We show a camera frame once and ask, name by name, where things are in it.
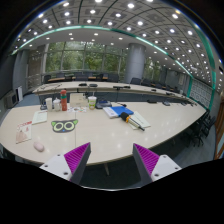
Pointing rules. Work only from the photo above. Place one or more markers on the white cup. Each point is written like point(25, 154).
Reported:
point(49, 104)

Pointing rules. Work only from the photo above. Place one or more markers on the white paper under tool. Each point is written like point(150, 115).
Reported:
point(139, 119)

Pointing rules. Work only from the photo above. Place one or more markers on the clear cup with green label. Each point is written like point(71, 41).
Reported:
point(92, 102)

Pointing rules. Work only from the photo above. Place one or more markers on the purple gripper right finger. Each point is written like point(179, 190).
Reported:
point(151, 166)

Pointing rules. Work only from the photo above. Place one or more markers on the beige cardboard box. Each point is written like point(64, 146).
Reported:
point(77, 100)

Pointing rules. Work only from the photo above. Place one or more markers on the blue notebook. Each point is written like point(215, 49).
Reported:
point(120, 109)

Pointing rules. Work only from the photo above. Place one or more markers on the white book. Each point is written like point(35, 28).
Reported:
point(110, 112)

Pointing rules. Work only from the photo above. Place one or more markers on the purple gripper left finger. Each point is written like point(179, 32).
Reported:
point(69, 166)

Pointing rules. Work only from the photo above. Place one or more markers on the pink computer mouse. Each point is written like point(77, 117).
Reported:
point(38, 146)

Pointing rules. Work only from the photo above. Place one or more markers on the grey device on table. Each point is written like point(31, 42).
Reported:
point(101, 105)

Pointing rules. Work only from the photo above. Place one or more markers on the small sticker card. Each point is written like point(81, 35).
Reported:
point(77, 109)

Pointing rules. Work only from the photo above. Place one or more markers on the white lidded jar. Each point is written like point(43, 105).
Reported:
point(57, 104)

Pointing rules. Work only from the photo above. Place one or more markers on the white paper sheet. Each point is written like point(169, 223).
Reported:
point(39, 117)

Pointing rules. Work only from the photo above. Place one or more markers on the grey concrete pillar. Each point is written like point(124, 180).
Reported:
point(135, 62)

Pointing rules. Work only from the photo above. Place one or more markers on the red bottle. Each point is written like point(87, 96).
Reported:
point(63, 94)

